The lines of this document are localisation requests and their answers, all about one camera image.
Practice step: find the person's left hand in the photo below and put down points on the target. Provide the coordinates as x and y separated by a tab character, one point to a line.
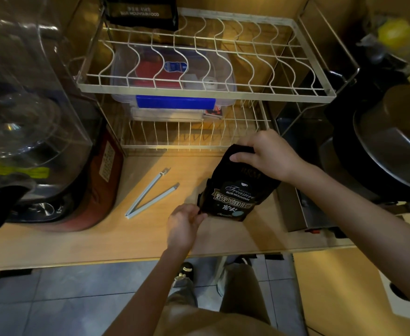
185	223

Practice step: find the person's right hand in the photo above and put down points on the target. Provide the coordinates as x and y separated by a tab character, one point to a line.
271	153

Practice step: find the black coffee bag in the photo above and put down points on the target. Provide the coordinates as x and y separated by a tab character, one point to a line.
236	192
142	13

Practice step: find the light blue bag clip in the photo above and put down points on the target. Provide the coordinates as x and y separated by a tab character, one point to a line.
129	214

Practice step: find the person's left forearm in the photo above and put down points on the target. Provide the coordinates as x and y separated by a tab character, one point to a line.
145	293

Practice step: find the person's right forearm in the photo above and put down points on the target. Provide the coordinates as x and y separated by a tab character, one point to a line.
366	223

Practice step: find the clear box with blue handle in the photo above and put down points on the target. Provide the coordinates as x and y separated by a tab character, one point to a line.
175	102

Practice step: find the black sandal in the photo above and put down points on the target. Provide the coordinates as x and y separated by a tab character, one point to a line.
184	271
243	260

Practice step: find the grey steel pan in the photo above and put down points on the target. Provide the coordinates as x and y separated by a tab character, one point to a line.
327	167

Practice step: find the steel tabletop stove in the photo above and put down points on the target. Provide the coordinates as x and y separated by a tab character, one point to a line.
296	213

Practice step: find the small red black box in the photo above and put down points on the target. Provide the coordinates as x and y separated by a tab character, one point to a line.
212	111

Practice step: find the red kitchen appliance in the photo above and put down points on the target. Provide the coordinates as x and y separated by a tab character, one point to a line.
100	199

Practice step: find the olive trousers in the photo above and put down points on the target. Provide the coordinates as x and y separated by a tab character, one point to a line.
240	297

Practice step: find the white tape roll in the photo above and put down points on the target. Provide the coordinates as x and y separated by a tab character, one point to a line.
211	83

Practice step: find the steel pot with lid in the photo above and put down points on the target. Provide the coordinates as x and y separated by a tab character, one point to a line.
394	146

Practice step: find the red packet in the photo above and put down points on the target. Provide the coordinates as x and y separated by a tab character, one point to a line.
145	75

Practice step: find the cardboard box red print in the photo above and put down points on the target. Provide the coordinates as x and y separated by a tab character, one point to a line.
331	293

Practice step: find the yellow round object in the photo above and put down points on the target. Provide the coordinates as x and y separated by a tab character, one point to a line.
396	33

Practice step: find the clear plastic blender jug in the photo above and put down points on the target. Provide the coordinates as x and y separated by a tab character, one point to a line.
33	118

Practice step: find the black bracket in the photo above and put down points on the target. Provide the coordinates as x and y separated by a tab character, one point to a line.
274	256

